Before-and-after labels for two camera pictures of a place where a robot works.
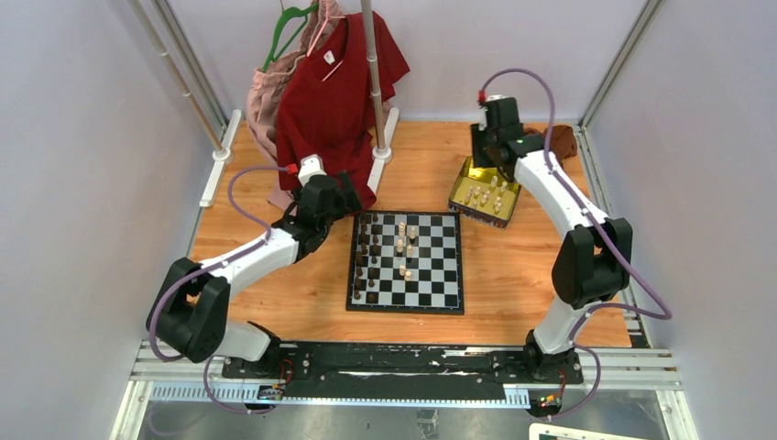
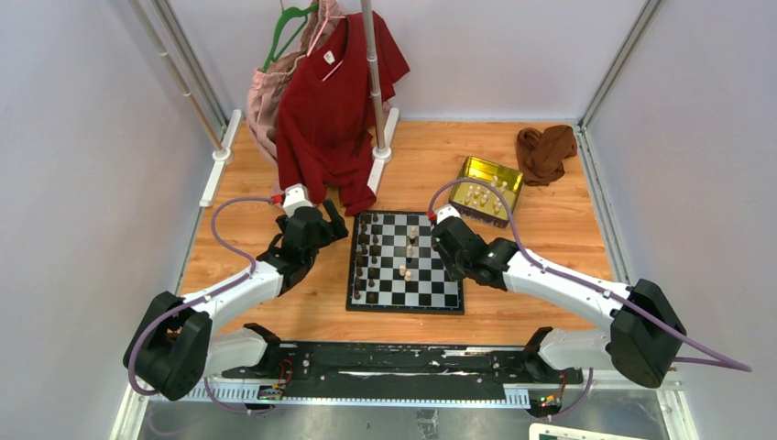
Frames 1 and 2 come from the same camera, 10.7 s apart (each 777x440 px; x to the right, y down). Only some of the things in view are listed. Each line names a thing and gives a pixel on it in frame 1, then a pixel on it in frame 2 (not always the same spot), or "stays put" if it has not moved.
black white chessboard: (405, 261) stays put
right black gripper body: (483, 143) to (455, 268)
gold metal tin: (484, 193) stays put
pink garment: (264, 90) stays put
